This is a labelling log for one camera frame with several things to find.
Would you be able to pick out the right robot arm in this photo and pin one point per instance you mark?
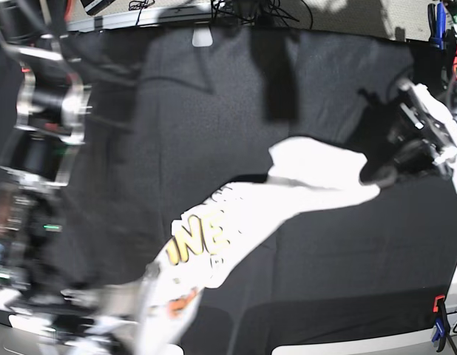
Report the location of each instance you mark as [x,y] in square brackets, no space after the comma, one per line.
[51,110]

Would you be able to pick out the white printed t-shirt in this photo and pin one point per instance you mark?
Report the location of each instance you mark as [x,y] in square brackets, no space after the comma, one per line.
[209,240]

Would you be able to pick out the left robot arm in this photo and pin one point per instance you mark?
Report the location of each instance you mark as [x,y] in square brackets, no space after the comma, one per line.
[450,55]

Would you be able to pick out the black table cloth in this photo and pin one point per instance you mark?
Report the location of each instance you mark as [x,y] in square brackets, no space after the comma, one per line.
[196,118]

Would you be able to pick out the orange blue clamp bottom right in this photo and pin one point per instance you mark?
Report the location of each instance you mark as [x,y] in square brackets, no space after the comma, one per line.
[442,326]

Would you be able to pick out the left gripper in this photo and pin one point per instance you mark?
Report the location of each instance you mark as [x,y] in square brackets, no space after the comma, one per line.
[428,145]

